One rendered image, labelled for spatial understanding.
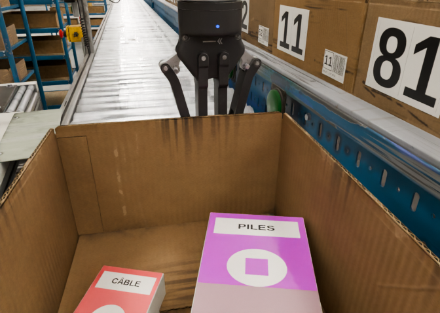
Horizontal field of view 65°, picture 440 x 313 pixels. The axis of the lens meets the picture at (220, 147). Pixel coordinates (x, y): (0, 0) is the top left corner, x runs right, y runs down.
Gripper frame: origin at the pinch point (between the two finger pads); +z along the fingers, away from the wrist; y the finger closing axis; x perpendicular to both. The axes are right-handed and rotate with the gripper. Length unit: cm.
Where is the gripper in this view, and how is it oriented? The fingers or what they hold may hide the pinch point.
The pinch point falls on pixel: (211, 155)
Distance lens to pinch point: 48.8
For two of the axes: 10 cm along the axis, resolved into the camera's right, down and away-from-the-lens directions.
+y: -9.7, 1.1, -2.2
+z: 0.0, 9.0, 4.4
